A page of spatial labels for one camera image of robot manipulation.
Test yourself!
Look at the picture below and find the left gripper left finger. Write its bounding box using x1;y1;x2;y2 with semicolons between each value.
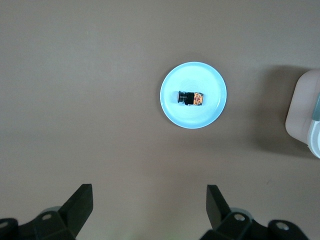
0;184;94;240

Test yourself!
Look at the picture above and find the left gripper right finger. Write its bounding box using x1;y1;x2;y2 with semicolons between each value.
201;184;311;240

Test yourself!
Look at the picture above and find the orange and black switch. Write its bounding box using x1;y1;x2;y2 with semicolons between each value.
174;91;204;107

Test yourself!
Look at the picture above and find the white lidded storage box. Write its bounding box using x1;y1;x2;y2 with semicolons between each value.
285;69;320;159

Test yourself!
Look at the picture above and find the light blue round plate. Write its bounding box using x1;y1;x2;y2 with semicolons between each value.
159;61;228;130

